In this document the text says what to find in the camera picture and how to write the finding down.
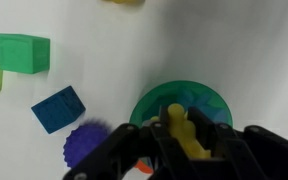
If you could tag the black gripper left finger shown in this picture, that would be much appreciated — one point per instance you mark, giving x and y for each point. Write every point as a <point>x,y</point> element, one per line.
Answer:
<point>127,150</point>

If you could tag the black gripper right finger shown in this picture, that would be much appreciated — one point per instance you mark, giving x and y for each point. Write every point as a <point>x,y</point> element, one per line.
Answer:
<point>250,153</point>

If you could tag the yellow microbe toy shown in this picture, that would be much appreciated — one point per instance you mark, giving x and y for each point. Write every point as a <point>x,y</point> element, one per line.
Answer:
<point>184,133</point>

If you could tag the green translucent bowl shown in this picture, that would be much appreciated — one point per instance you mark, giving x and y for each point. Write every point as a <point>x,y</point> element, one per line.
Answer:
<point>150,96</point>

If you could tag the light blue toy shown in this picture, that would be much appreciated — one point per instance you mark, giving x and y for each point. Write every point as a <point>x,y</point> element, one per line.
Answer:
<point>200,100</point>

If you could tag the yellow rounded toy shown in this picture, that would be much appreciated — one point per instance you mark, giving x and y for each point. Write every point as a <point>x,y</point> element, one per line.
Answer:
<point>125,1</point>

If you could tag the purple spiky ball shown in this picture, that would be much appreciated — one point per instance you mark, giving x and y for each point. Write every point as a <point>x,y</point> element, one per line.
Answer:
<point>82,143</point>

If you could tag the navy blue cube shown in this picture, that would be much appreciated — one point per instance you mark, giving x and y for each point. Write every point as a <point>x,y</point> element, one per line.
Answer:
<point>57,110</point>

